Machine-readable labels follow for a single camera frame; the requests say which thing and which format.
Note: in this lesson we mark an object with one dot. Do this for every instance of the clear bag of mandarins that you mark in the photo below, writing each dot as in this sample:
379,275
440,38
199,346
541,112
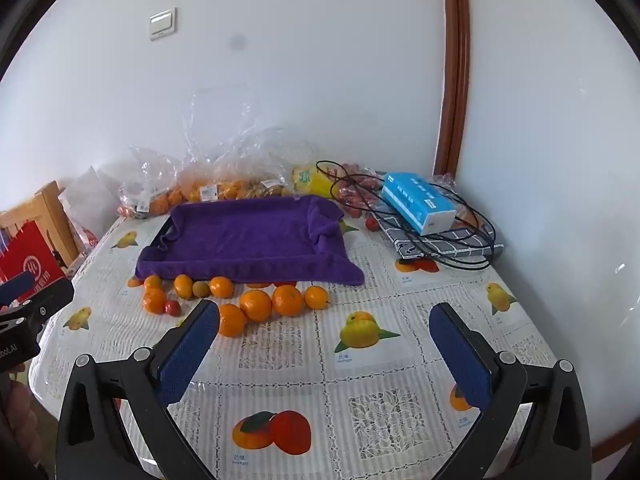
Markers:
160,200

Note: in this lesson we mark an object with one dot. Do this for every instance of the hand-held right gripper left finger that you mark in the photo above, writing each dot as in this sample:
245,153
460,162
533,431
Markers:
187,355

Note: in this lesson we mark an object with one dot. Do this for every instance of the red and white plastic bag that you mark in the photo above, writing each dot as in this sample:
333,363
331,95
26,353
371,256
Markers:
85,235

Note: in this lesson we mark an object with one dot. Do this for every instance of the red paper bag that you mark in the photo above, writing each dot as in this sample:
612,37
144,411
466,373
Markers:
30,255

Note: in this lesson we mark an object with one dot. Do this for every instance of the brown wooden door frame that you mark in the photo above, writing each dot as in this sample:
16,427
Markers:
452,60

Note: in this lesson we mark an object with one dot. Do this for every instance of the small red fruit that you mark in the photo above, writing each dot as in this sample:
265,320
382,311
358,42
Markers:
173,308

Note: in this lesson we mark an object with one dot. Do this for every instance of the small mandarin orange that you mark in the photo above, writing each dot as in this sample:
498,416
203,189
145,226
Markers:
221,286
152,282
316,297

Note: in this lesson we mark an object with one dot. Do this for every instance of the tiny red fruit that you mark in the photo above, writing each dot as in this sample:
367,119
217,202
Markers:
371,223

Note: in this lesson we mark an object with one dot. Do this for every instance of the wooden chair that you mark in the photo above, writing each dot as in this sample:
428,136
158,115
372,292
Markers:
47,215

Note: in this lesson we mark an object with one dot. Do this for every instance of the purple towel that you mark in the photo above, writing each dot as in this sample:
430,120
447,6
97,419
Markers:
250,240

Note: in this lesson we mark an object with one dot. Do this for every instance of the brown-green round fruit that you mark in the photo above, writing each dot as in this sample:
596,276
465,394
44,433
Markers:
201,289

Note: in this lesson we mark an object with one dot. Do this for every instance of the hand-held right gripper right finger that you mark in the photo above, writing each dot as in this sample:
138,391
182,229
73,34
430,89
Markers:
462,355

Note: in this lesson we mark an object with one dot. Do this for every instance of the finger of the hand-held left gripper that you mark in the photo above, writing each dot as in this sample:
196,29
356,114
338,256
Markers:
50,297
15,288

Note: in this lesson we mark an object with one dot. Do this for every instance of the person's left hand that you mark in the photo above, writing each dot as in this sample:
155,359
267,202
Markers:
22,410

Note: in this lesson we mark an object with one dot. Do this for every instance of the clear bag of red fruits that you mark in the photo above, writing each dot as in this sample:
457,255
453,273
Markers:
352,195

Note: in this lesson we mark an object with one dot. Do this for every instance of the white light switch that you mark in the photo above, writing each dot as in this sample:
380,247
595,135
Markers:
162,24

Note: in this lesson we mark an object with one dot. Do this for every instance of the clear bag of longans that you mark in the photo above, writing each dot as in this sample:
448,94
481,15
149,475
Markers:
272,191

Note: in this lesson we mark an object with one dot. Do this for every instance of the oval orange with stem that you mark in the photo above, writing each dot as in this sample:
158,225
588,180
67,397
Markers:
183,286

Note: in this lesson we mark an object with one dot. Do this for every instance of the yellow snack package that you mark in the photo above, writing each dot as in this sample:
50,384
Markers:
306,180

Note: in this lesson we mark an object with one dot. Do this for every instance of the blue tissue pack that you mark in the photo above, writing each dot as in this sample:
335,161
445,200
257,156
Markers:
415,200

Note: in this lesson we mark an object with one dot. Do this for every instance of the clear bag of kumquats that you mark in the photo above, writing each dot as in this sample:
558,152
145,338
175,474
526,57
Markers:
225,187

